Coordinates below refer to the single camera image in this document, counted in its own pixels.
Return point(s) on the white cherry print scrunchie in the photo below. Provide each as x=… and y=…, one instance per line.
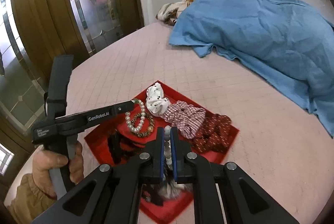
x=156, y=103

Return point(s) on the dark red polka-dot scrunchie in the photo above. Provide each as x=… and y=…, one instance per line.
x=213, y=135

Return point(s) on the person's left hand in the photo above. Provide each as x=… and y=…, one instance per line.
x=44, y=160

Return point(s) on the floral patterned blanket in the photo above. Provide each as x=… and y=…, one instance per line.
x=169, y=13

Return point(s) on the leopard print scrunchie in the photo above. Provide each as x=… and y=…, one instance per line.
x=141, y=125

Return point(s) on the red shallow tray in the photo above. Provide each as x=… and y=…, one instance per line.
x=113, y=143

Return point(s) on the wooden glass panel door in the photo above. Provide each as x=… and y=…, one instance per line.
x=33, y=33

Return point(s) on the blue bed sheet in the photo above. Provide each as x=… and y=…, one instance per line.
x=286, y=42

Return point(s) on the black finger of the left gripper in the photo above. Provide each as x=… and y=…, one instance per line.
x=122, y=108

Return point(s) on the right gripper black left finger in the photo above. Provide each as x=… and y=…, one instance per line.
x=108, y=194

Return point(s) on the red plaid scrunchie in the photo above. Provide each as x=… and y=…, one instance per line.
x=186, y=117

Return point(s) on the brown sleeve left forearm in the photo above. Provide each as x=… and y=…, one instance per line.
x=29, y=202

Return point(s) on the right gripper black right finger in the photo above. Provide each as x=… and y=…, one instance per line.
x=223, y=193

